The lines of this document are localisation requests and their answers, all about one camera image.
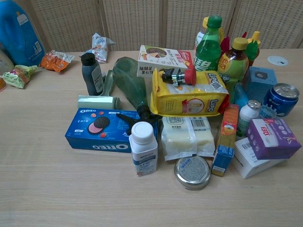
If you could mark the wooden folding screen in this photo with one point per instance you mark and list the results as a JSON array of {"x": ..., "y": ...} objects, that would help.
[{"x": 165, "y": 23}]

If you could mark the yellow bottle with green leaves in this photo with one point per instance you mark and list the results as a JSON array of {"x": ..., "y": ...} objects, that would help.
[{"x": 253, "y": 50}]

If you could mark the small white yogurt bottle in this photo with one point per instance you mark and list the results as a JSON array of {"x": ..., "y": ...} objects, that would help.
[{"x": 247, "y": 117}]

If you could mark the red snack box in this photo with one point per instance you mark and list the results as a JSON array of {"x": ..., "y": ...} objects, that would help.
[{"x": 187, "y": 60}]

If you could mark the white snack packet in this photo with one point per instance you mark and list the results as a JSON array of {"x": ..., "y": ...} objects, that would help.
[{"x": 99, "y": 48}]

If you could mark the white nut snack box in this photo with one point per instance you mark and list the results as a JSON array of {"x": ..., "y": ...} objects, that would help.
[{"x": 156, "y": 60}]

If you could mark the beige pouch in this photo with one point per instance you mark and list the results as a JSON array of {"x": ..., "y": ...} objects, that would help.
[{"x": 4, "y": 61}]

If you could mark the blue Oreo cookie box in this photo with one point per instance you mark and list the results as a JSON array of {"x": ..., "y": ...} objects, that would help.
[{"x": 94, "y": 127}]

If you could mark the orange blue slim box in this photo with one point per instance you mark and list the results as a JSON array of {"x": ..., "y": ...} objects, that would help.
[{"x": 226, "y": 139}]

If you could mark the light blue box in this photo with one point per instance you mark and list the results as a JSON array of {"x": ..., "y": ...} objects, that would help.
[{"x": 259, "y": 80}]

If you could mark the round metal tin can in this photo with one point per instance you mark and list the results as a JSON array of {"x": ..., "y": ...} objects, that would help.
[{"x": 192, "y": 172}]

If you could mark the purple soap box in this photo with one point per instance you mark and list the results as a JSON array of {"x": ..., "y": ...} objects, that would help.
[{"x": 272, "y": 139}]

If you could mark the orange snack packet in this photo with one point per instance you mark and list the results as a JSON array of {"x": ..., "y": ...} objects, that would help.
[{"x": 55, "y": 60}]

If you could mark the yellow cap tea bottle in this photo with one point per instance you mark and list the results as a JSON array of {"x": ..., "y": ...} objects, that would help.
[{"x": 233, "y": 61}]

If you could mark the blue detergent jug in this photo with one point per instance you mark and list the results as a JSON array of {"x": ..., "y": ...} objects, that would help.
[{"x": 19, "y": 35}]

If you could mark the pale green lint roller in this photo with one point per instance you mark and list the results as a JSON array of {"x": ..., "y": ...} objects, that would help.
[{"x": 97, "y": 102}]

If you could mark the round white table grommet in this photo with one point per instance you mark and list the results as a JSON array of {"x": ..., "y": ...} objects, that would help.
[{"x": 278, "y": 60}]

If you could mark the green yellow snack packet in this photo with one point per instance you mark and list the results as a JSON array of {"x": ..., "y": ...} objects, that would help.
[{"x": 17, "y": 75}]

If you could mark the blue milk drink can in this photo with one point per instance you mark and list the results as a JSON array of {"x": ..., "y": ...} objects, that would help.
[{"x": 279, "y": 101}]

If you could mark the yellow Lipo snack bag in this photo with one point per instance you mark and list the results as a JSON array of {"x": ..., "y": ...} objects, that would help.
[{"x": 189, "y": 97}]

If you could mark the dark grey bottle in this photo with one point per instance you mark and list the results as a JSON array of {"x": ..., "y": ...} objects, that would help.
[{"x": 92, "y": 75}]

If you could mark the white plastic food pack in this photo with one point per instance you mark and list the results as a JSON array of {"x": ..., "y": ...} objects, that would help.
[{"x": 187, "y": 137}]

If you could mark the green Sprite bottle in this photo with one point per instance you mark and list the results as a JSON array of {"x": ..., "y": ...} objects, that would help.
[{"x": 208, "y": 49}]

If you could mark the white cardboard box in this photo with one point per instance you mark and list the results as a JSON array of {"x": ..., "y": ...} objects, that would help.
[{"x": 248, "y": 163}]

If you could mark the white plastic bottle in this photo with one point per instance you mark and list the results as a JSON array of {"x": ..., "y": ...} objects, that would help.
[{"x": 143, "y": 151}]

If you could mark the red emergency stop button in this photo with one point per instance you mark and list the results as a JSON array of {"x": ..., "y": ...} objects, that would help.
[{"x": 182, "y": 76}]

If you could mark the green spray bottle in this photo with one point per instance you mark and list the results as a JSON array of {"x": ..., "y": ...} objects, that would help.
[{"x": 131, "y": 82}]

